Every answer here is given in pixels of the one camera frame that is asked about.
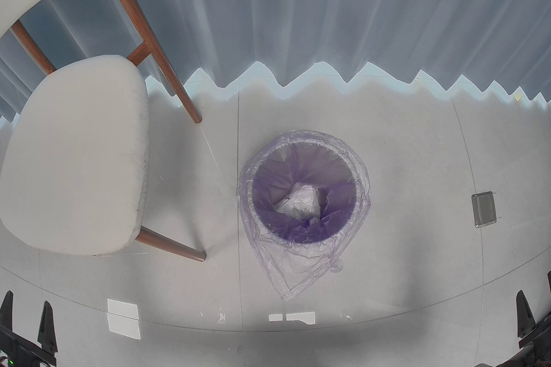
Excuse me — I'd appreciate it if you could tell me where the white trash bin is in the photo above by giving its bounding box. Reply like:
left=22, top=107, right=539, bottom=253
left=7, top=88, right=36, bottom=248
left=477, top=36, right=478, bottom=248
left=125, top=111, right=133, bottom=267
left=247, top=133, right=360, bottom=256

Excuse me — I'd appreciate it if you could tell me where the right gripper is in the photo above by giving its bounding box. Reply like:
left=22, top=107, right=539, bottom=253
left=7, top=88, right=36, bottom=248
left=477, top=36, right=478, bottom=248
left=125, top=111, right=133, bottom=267
left=517, top=271, right=551, bottom=367

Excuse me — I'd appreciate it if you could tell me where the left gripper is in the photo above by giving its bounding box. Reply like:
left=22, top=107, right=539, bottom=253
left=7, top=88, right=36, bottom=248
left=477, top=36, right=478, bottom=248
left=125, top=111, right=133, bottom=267
left=0, top=291, right=58, bottom=367

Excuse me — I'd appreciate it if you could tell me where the white cushioned wooden chair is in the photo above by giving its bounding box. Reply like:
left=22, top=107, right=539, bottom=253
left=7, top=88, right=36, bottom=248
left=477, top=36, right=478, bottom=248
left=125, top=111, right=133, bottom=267
left=0, top=0, right=206, bottom=263

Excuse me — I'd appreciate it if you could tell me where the purple plastic bag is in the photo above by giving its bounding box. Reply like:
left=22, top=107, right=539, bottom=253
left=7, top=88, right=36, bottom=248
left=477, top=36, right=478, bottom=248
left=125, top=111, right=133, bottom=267
left=237, top=130, right=372, bottom=300

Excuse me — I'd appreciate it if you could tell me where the white wrapper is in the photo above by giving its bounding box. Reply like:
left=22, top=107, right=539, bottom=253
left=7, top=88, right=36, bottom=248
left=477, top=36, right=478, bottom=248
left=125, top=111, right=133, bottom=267
left=275, top=182, right=323, bottom=222

